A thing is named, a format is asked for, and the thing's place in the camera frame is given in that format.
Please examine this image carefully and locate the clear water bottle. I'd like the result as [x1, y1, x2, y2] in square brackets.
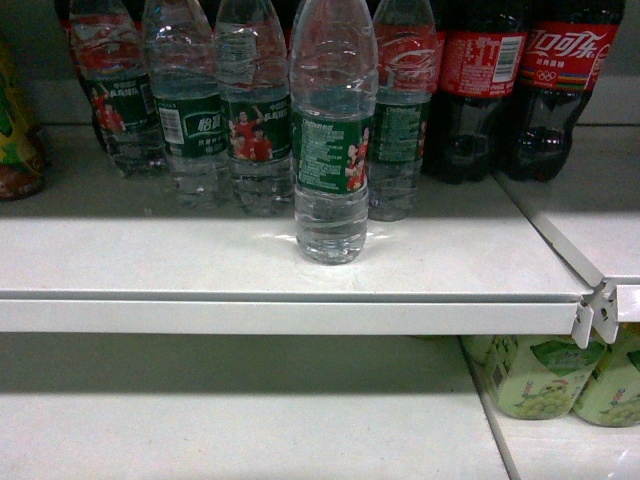
[289, 1, 378, 265]

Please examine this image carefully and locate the water bottle barcode label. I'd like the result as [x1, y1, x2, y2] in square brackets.
[142, 1, 231, 208]

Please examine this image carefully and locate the water bottle athletes label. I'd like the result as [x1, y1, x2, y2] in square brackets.
[215, 0, 294, 216]

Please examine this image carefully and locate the water bottle behind front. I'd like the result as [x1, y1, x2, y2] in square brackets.
[367, 1, 437, 222]

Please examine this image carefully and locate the white adjacent shelf right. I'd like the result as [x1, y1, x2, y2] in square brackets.
[495, 126, 639, 344]

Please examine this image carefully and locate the water bottle far left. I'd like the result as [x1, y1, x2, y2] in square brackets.
[69, 1, 166, 176]

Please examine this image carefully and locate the white lower shelf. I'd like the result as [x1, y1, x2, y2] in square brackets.
[0, 333, 640, 480]

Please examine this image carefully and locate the cola bottle barcode side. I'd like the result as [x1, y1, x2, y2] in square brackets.
[426, 0, 531, 184]

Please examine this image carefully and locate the green grape drink bottle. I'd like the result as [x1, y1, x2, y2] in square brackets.
[462, 335, 606, 420]

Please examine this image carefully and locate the cola bottle red logo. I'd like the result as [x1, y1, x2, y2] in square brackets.
[496, 0, 625, 182]

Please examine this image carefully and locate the yellow lemon tea bottle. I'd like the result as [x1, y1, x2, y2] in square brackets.
[1, 42, 46, 201]

